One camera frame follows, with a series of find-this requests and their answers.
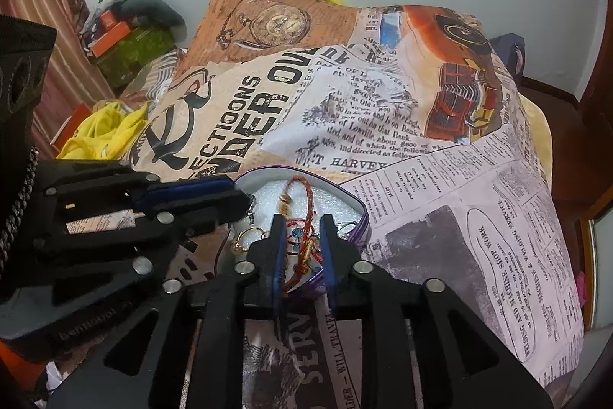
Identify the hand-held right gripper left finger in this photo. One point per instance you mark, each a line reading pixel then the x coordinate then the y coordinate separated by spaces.
pixel 277 258

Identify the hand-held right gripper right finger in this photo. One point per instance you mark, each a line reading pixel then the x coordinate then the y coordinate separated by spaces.
pixel 328 258

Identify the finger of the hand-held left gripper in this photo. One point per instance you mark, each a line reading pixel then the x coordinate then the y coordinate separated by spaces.
pixel 191 191
pixel 206 212

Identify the purple heart-shaped tin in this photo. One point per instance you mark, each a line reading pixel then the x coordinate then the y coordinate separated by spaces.
pixel 266 200

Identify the silver earring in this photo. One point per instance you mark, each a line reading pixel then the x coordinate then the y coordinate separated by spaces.
pixel 347 225

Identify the striped curtain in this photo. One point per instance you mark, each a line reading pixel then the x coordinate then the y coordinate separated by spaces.
pixel 52 30

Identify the orange box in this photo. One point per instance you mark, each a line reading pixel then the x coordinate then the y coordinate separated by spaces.
pixel 72 124
pixel 110 37

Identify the yellow cloth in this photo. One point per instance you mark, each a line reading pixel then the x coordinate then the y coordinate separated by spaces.
pixel 100 131

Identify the newspaper print blanket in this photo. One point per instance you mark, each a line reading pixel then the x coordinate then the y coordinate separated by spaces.
pixel 431 222

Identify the green box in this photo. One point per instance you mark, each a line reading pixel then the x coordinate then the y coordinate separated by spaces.
pixel 136 54

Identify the striped cloth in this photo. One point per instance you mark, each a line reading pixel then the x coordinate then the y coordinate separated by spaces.
pixel 160 73

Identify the pale yellow fleece blanket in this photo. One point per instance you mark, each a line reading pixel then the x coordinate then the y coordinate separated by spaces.
pixel 536 140

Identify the dark blue bag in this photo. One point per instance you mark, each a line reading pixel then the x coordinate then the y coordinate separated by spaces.
pixel 507 54

